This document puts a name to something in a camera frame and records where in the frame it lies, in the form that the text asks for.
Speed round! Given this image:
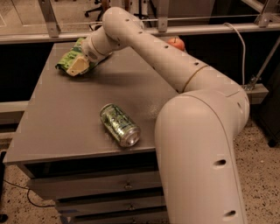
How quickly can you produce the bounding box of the green rice chip bag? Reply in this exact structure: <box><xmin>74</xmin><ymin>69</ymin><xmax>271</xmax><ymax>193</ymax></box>
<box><xmin>55</xmin><ymin>37</ymin><xmax>112</xmax><ymax>74</ymax></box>

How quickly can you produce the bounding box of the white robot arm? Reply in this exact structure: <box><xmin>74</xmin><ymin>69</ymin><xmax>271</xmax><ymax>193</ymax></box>
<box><xmin>81</xmin><ymin>7</ymin><xmax>249</xmax><ymax>224</ymax></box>

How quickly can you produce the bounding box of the black office chair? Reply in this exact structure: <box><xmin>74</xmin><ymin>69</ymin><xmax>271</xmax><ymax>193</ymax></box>
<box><xmin>84</xmin><ymin>0</ymin><xmax>104</xmax><ymax>18</ymax></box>

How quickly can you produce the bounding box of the grey drawer cabinet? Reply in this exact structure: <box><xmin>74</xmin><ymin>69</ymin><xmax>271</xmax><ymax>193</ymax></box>
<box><xmin>4</xmin><ymin>43</ymin><xmax>177</xmax><ymax>224</ymax></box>

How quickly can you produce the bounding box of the green soda can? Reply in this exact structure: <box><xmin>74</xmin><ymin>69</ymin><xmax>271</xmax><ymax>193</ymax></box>
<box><xmin>100</xmin><ymin>103</ymin><xmax>141</xmax><ymax>148</ymax></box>

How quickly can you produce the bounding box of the red apple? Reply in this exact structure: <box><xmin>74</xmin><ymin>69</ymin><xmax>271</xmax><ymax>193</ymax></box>
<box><xmin>167</xmin><ymin>38</ymin><xmax>186</xmax><ymax>51</ymax></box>

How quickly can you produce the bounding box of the metal railing frame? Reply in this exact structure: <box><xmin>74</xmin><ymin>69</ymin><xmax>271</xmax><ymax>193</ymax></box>
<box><xmin>0</xmin><ymin>0</ymin><xmax>280</xmax><ymax>44</ymax></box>

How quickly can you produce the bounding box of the black floor cable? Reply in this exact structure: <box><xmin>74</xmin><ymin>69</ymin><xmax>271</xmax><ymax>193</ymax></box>
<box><xmin>3</xmin><ymin>178</ymin><xmax>56</xmax><ymax>208</ymax></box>

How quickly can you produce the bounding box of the white cable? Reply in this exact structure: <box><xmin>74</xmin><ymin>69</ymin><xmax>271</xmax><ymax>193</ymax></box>
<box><xmin>223</xmin><ymin>22</ymin><xmax>247</xmax><ymax>86</ymax></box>

